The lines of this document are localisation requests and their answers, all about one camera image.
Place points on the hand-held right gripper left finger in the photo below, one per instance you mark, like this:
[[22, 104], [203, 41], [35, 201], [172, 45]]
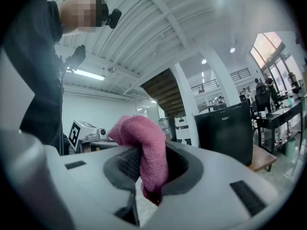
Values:
[[91, 188]]

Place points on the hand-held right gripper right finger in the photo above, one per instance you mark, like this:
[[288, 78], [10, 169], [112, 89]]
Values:
[[211, 200]]

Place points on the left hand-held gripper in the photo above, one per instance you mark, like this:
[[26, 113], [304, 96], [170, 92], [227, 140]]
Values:
[[78, 132]]

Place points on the large black glossy box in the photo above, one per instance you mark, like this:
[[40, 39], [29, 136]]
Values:
[[223, 138]]

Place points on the pink cloth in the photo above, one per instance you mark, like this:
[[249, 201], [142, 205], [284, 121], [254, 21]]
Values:
[[148, 147]]

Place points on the long ceiling light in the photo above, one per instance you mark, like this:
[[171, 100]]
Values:
[[90, 75]]

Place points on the wooden platform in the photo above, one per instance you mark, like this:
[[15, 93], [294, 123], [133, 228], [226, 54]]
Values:
[[262, 158]]

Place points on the black chest device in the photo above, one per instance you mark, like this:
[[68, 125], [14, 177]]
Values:
[[78, 56]]

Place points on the person's black clothed torso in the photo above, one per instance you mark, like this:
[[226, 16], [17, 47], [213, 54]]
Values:
[[36, 68]]

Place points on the white service robot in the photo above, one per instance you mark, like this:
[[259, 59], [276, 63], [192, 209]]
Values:
[[183, 128]]

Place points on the plastic wrapped bin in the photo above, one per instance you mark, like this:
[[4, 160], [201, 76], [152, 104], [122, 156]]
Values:
[[166, 128]]

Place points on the wooden staircase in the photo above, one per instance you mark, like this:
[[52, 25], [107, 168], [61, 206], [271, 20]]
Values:
[[165, 92]]

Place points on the black table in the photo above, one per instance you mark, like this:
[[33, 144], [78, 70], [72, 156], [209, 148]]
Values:
[[275, 122]]

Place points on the white pillar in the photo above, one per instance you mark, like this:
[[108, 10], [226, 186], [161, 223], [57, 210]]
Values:
[[223, 80], [189, 99]]

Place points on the black office chair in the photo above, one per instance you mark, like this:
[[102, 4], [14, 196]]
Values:
[[262, 99]]

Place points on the person's head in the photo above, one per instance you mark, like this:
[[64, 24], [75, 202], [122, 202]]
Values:
[[81, 13]]

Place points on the metal railing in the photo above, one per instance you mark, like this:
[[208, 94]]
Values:
[[237, 75]]

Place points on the round ceiling light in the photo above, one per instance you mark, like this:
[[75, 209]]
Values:
[[232, 50], [204, 61]]

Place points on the large window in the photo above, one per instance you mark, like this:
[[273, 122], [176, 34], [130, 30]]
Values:
[[266, 47]]

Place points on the black head camera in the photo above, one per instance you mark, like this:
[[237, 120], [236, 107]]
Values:
[[114, 17]]

